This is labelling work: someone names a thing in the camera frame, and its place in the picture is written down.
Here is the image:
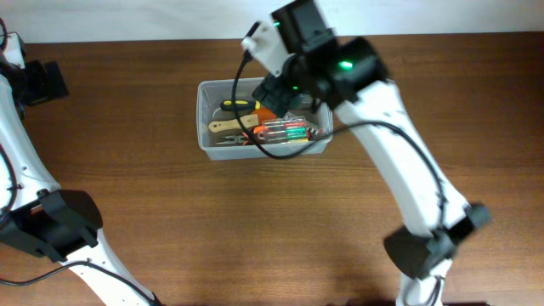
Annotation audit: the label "orange scraper wooden handle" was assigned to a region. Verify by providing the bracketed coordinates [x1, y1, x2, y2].
[208, 108, 278, 133]

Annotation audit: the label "clear screwdriver set case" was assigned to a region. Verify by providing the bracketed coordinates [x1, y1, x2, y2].
[252, 117, 310, 145]

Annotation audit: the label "orange toothed bar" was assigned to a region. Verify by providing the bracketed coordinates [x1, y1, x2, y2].
[306, 122, 326, 139]

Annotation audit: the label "metal file black yellow handle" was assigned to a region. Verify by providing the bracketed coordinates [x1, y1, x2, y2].
[220, 100, 261, 112]

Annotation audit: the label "orange black needle nose pliers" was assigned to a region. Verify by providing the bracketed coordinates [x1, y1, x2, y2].
[215, 133, 254, 146]

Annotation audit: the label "small red handled pliers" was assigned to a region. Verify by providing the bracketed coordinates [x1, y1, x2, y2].
[252, 125, 267, 136]

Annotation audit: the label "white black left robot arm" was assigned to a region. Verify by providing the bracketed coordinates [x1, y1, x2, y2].
[1, 30, 160, 305]

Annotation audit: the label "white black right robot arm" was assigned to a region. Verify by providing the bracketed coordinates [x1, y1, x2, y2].
[241, 1, 490, 305]

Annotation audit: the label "clear plastic container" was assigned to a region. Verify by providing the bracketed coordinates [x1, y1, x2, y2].
[196, 77, 333, 161]

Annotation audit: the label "red screwdriver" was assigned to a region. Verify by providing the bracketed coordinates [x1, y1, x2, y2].
[263, 121, 306, 128]

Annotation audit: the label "green screwdriver upper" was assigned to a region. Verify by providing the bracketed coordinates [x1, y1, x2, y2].
[264, 127, 307, 135]

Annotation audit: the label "green screwdriver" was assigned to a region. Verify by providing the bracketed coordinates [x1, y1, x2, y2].
[265, 132, 308, 141]
[264, 127, 307, 135]

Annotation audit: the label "green screwdriver lower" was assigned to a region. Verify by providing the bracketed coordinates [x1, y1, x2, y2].
[265, 132, 308, 141]

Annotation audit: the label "yellow screwdriver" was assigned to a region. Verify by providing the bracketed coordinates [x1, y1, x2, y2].
[272, 139, 309, 145]

